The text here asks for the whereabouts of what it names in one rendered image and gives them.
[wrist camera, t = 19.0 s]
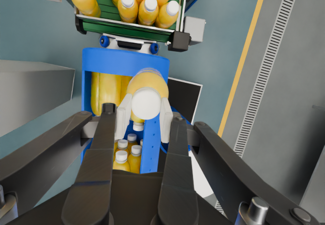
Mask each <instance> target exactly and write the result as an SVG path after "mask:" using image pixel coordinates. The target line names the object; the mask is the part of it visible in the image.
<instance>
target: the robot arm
mask: <svg viewBox="0 0 325 225"><path fill-rule="evenodd" d="M132 97H133V95H132V94H131V93H127V94H126V96H125V97H124V99H123V100H122V102H121V104H120V105H119V106H117V105H116V104H115V103H103V104H102V112H101V115H100V116H97V117H93V116H92V113H91V112H88V111H81V112H77V113H75V114H74V115H72V116H70V117H69V118H67V119H66V120H64V121H62V122H61V123H59V124H57V125H56V126H54V127H53V128H51V129H49V130H48V131H46V132H44V133H43V134H41V135H39V136H38V137H36V138H35V139H33V140H31V141H30V142H28V143H27V144H25V145H23V146H21V147H20V148H18V149H16V150H15V151H13V152H12V153H10V154H8V155H7V156H5V157H3V158H2V159H0V225H321V224H320V223H319V222H318V220H317V219H316V218H315V217H314V216H312V215H311V214H310V213H309V212H307V211H306V210H305V209H303V208H302V207H300V206H299V205H298V204H296V203H295V202H293V201H292V200H290V199H289V198H287V197H286V196H285V195H283V194H282V193H280V192H279V191H277V190H276V189H275V188H273V187H272V186H270V185H269V184H267V183H266V182H264V181H263V180H262V179H261V178H260V177H259V176H258V175H257V174H256V173H255V172H254V171H253V170H252V169H251V167H250V166H249V165H248V164H247V163H246V162H245V161H244V160H243V159H242V158H241V157H240V156H239V155H238V154H237V153H236V152H235V151H234V150H233V149H232V148H231V147H230V146H229V145H228V144H227V143H226V142H225V141H224V140H223V139H222V138H221V137H220V136H219V135H218V134H217V133H216V132H215V131H214V130H213V129H212V128H211V127H210V126H209V125H208V124H206V123H204V122H202V121H196V122H194V125H189V124H187V122H186V120H185V119H184V118H182V117H181V115H180V114H179V113H178V112H173V111H172V110H171V107H170V104H169V102H168V99H167V97H162V102H161V110H160V117H159V118H160V130H161V141H162V142H163V143H168V142H169V145H168V151H167V155H166V161H165V167H164V172H150V173H142V174H137V173H133V172H129V171H125V170H120V169H113V159H114V143H115V138H116V139H123V138H124V135H125V132H126V129H127V126H128V122H129V119H130V116H131V109H132V108H131V104H132ZM92 138H93V140H92ZM91 141H92V143H91V146H90V149H87V150H86V152H85V155H84V158H83V161H82V164H81V166H80V169H79V171H78V174H77V177H76V180H75V182H74V184H72V185H71V187H69V188H67V189H66V190H64V191H62V192H60V193H59V194H57V195H55V196H53V197H52V198H50V199H48V200H47V201H45V202H43V203H41V204H40V205H38V206H36V207H34V206H35V205H36V204H37V203H38V202H39V201H40V199H41V198H42V197H43V196H44V195H45V194H46V193H47V191H48V190H49V189H50V188H51V187H52V186H53V185H54V183H55V182H56V181H57V180H58V179H59V178H60V176H61V175H62V174H63V173H64V172H65V171H66V170H67V168H68V167H69V166H70V165H71V164H72V163H73V162H74V160H75V159H76V158H77V157H78V156H79V155H80V153H81V152H82V151H83V150H84V149H85V148H86V147H87V145H88V144H89V143H90V142H91ZM188 145H190V150H191V151H192V153H193V155H194V157H195V159H196V161H197V163H198V164H199V166H200V168H201V170H202V172H203V174H204V176H205V178H206V180H207V181H208V183H209V185H210V187H211V189H212V191H213V193H214V195H215V197H216V199H217V200H218V202H219V204H220V206H221V208H222V210H223V212H224V213H225V215H226V217H225V216H224V215H223V214H221V213H220V212H219V211H218V210H217V209H216V208H214V207H213V206H212V205H211V204H210V203H208V202H207V201H206V200H205V199H204V198H202V197H201V196H200V195H199V194H198V193H197V192H196V191H195V189H194V181H193V171H192V158H191V156H189V149H188ZM33 207H34V208H33Z"/></svg>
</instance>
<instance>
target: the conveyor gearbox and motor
mask: <svg viewBox="0 0 325 225"><path fill-rule="evenodd" d="M205 24H206V20H205V19H201V18H197V17H191V16H185V17H184V18H183V26H182V32H186V33H190V36H191V38H192V39H191V42H190V44H189V45H190V46H192V45H196V44H199V43H201V42H202V41H203V35H204V29H205Z"/></svg>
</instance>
